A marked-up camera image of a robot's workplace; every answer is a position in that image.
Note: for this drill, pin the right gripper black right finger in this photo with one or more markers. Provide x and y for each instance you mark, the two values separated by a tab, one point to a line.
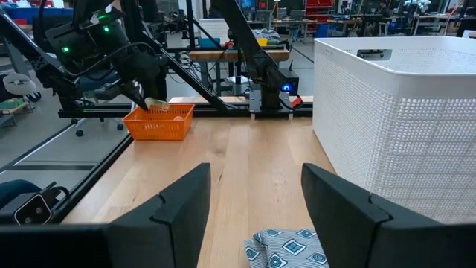
342	223

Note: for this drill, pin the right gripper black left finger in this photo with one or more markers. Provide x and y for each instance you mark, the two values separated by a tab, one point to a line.
178	223

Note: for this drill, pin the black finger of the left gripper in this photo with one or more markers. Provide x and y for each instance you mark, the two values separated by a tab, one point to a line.
135	93

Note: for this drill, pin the grey blue patterned cloth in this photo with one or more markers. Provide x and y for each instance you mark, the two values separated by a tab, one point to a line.
286	249

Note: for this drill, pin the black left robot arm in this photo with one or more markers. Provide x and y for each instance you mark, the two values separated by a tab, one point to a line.
241	33

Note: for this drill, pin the small orange plastic basket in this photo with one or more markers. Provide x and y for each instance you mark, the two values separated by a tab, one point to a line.
160	126

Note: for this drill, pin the small white background basket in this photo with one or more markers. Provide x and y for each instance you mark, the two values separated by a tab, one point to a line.
213	29

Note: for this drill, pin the large white perforated basket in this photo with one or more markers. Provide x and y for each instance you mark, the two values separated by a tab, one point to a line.
401	141

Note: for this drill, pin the blue wheeled office chair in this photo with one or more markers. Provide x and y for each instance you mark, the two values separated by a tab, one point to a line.
96	80

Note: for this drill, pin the wooden background workbench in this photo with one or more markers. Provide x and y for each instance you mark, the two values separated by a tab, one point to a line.
230	55

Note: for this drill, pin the white round device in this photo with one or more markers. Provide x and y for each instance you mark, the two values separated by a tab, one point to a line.
18	83

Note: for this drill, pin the black box with blue light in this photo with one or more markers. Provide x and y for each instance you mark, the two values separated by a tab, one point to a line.
290	83

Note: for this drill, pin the black aluminium table frame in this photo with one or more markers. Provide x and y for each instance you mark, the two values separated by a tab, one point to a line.
186	110

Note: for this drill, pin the black table-level camera box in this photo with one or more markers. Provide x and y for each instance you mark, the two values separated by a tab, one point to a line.
31	209

